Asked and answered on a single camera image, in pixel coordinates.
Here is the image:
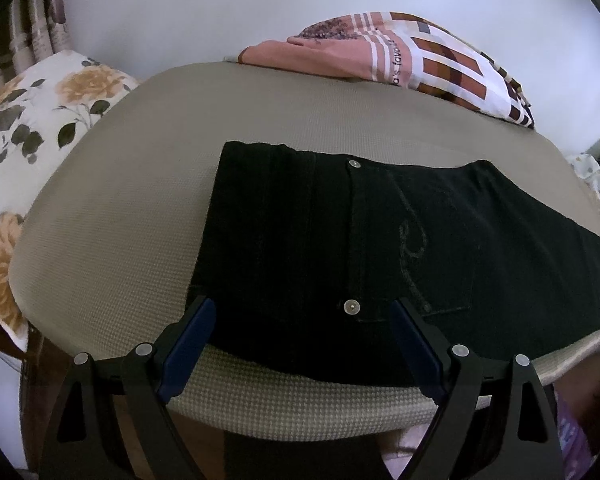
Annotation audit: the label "pink striped blanket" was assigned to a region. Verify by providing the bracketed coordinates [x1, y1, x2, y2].
[237, 11, 537, 131]

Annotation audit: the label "wooden bed frame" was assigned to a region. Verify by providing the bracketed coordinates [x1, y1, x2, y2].
[0, 305, 71, 480]

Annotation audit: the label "black pants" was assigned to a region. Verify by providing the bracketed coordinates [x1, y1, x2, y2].
[186, 141, 600, 388]

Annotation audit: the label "floral pillow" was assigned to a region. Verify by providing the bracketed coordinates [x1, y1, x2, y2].
[0, 50, 141, 353]

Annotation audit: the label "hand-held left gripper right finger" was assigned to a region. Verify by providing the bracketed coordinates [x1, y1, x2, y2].
[391, 297, 566, 480]

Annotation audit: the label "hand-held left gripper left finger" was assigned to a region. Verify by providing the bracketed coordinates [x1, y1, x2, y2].
[40, 296, 217, 480]

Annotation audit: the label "striped floral curtain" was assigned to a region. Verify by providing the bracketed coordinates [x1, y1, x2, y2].
[0, 0, 71, 96]

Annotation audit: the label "purple cloth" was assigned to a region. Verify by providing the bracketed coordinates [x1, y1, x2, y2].
[552, 390, 596, 480]

